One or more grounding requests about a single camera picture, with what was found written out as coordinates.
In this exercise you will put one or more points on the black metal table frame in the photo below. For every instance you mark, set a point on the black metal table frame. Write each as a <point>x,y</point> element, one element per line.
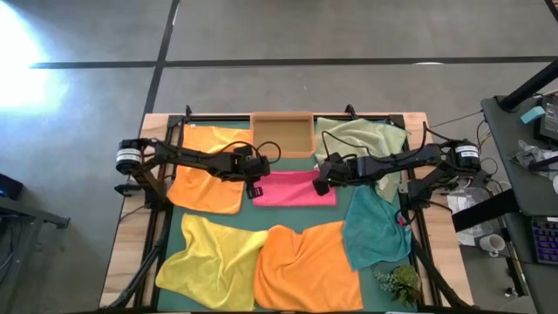
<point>174,120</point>

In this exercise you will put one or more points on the light teal block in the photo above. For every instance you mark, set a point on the light teal block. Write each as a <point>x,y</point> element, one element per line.
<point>532,115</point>

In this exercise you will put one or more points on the teal microfiber towel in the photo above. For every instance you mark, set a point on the teal microfiber towel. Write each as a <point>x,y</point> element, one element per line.
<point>375,235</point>

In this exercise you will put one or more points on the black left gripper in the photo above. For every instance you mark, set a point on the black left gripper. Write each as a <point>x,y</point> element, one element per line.
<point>253,169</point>

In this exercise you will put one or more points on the dark blue box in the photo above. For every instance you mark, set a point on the dark blue box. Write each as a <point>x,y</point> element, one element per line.
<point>8,187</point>

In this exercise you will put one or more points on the small artificial green plant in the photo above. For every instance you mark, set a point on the small artificial green plant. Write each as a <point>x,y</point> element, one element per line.
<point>403,281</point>

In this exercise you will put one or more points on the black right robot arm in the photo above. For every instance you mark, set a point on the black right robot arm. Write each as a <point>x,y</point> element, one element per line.
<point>392,163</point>

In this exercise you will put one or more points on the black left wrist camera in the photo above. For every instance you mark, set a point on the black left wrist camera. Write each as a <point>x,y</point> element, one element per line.
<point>243,152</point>

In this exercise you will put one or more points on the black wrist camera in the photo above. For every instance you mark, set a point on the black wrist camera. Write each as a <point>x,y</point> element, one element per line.
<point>335,158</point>
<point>243,152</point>

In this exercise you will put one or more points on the black backlit keyboard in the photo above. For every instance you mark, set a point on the black backlit keyboard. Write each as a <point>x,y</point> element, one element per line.
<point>546,240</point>

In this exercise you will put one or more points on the dark grey side desk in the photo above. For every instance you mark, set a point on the dark grey side desk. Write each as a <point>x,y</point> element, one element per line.
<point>501,131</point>

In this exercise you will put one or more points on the dark metal stand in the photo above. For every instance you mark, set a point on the dark metal stand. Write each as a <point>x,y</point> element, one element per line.
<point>26,213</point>

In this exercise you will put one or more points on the green table mat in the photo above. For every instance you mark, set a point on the green table mat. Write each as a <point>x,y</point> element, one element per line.
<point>296,213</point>

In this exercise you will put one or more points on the black flat bar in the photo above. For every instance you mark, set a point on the black flat bar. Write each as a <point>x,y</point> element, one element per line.
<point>484,211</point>

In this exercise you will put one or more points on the white paper sheets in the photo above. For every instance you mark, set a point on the white paper sheets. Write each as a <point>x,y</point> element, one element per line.
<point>468,237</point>

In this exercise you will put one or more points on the tan rectangular tray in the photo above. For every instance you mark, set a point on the tan rectangular tray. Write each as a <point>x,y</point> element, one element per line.
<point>283,135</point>

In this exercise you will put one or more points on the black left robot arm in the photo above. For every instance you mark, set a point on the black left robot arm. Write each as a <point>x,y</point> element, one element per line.
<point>196,159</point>

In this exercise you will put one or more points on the orange microfiber towel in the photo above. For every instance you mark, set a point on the orange microfiber towel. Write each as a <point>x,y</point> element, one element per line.
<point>200,196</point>
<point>305,270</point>

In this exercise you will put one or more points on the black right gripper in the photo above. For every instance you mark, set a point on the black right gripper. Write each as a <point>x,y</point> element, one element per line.
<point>342,171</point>

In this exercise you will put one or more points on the yellow microfiber towel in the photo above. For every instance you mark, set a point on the yellow microfiber towel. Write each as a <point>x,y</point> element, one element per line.
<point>209,261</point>

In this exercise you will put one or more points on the white mug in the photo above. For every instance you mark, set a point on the white mug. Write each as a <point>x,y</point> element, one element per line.
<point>492,243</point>

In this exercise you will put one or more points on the pink microfiber towel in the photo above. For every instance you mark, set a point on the pink microfiber towel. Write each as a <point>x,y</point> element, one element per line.
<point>292,192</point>

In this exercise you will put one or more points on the black desk device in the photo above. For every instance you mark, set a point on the black desk device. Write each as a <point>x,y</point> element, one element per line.
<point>550,118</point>

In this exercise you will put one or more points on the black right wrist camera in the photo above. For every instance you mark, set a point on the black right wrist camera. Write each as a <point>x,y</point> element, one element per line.
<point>335,158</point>

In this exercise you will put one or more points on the clear plastic bag clutter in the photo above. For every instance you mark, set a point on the clear plastic bag clutter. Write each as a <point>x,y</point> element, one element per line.
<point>529,152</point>

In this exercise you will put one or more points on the light green microfiber towel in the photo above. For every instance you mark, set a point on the light green microfiber towel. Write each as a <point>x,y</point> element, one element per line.
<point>362,135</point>

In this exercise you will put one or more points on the black round pole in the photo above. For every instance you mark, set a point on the black round pole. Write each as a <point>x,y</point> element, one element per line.
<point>529,87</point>

